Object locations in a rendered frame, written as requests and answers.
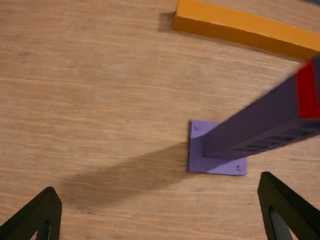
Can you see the orange rectangular bar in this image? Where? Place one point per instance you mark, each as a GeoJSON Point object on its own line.
{"type": "Point", "coordinates": [232, 26]}

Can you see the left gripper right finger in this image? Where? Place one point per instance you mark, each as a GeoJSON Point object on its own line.
{"type": "Point", "coordinates": [283, 209]}

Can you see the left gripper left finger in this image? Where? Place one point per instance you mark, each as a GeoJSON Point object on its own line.
{"type": "Point", "coordinates": [42, 215]}

